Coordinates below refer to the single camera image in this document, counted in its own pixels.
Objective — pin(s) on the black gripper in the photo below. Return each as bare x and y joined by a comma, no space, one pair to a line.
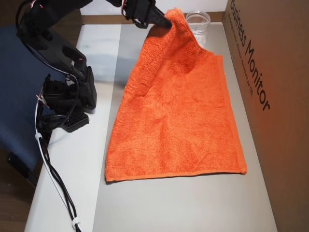
161,20

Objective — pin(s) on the orange terry towel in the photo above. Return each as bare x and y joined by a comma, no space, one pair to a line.
181,120

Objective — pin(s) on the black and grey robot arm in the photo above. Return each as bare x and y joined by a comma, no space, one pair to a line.
55,46

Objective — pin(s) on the clear plastic jar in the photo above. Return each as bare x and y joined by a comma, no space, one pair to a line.
199,26

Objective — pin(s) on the black table clamp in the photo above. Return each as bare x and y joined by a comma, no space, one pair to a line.
76,122

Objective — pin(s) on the blue office chair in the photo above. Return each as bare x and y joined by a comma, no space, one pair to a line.
14,96

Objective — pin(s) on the cardboard business monitor box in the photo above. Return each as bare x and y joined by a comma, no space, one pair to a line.
285,145

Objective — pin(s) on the grey desk mat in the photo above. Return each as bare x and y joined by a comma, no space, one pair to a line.
169,205

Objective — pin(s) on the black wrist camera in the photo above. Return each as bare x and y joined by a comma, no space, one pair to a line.
140,23

